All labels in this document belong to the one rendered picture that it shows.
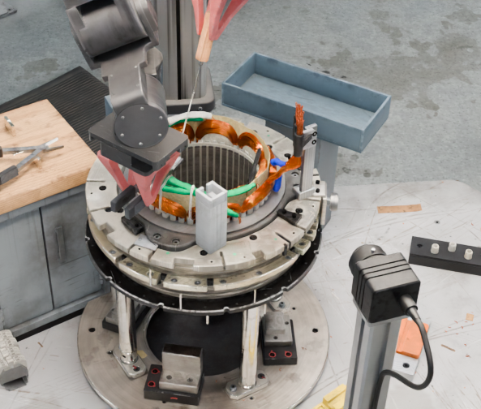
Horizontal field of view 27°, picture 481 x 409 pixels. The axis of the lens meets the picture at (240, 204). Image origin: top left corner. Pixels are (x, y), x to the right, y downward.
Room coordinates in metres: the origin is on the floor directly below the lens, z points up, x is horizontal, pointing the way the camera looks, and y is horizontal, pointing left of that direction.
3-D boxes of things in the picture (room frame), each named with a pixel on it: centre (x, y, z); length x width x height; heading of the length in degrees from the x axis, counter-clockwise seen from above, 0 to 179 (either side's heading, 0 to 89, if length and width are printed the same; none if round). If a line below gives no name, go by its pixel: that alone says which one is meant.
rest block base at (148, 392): (0.95, 0.09, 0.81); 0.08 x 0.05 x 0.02; 82
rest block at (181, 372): (0.95, 0.08, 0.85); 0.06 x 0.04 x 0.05; 82
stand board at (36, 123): (1.16, 0.33, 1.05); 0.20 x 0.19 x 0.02; 124
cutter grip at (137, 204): (0.93, 0.12, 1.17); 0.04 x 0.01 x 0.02; 148
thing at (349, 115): (1.34, -0.10, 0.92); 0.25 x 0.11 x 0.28; 62
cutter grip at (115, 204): (0.94, 0.14, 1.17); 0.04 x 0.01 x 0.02; 147
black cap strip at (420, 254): (1.26, -0.37, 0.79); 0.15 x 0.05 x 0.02; 78
